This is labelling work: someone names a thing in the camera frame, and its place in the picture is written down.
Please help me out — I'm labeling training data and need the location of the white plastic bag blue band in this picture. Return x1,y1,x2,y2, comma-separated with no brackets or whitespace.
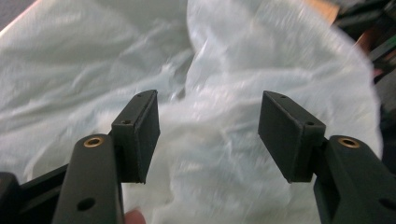
0,0,385,224

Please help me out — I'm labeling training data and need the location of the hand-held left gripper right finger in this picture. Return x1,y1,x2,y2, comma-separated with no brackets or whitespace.
257,90,396,224

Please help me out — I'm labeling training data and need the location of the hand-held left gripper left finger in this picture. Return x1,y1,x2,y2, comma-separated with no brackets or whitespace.
50,89,162,224

